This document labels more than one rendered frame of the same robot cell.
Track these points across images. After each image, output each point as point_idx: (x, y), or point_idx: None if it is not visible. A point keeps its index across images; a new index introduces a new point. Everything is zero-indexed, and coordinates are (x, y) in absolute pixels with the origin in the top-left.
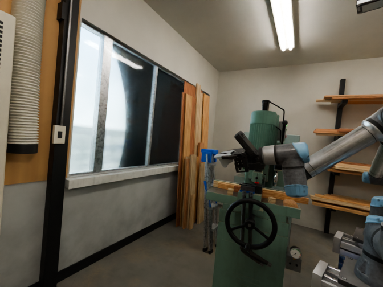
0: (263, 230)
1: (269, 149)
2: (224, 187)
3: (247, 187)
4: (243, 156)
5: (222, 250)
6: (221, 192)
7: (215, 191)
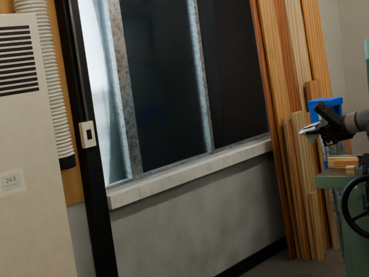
0: None
1: (350, 117)
2: (345, 166)
3: (367, 159)
4: (327, 128)
5: (354, 256)
6: (338, 173)
7: (329, 173)
